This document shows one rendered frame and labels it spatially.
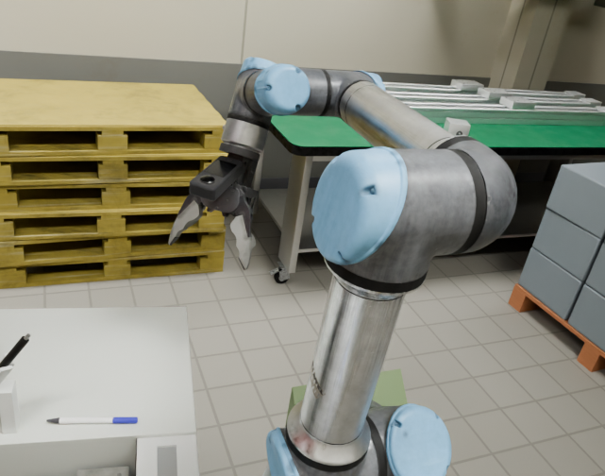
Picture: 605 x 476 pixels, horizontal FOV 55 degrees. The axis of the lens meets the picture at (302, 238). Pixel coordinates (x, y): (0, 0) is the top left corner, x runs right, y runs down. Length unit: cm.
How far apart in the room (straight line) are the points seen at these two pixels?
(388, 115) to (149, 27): 293
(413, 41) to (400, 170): 376
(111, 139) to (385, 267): 228
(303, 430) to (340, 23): 343
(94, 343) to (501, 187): 83
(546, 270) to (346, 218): 278
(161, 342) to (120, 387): 14
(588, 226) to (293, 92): 238
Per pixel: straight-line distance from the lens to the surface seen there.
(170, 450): 101
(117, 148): 280
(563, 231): 322
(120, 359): 115
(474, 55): 464
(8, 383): 101
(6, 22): 365
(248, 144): 100
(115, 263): 308
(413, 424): 89
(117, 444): 103
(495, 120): 370
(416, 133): 77
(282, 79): 90
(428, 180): 58
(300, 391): 106
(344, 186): 58
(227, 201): 100
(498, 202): 63
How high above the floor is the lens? 171
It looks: 28 degrees down
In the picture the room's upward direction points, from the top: 9 degrees clockwise
